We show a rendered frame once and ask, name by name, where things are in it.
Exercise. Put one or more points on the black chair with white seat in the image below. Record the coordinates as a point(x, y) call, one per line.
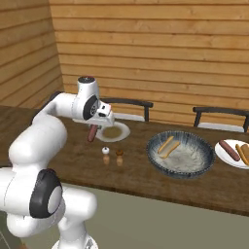
point(220, 111)
point(136, 103)

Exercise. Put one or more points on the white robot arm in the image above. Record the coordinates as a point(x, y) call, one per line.
point(35, 142)

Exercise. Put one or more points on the white topped salt shaker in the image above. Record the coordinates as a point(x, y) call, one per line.
point(106, 155)

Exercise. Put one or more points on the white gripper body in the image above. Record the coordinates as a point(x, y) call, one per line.
point(104, 121)

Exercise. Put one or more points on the tan hot dog bun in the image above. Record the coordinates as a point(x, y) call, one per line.
point(168, 147)
point(243, 153)

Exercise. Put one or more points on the plain white plate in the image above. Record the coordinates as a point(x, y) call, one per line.
point(227, 162)

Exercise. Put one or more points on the white plate with brown centre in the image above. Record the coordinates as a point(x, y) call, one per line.
point(120, 132)

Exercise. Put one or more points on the reddish brown sausage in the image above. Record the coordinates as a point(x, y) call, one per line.
point(229, 150)
point(92, 133)

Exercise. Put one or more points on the blue grey patterned bowl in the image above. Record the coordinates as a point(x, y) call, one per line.
point(191, 159)

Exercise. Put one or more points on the brown topped pepper shaker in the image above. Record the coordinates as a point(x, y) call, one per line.
point(119, 158)

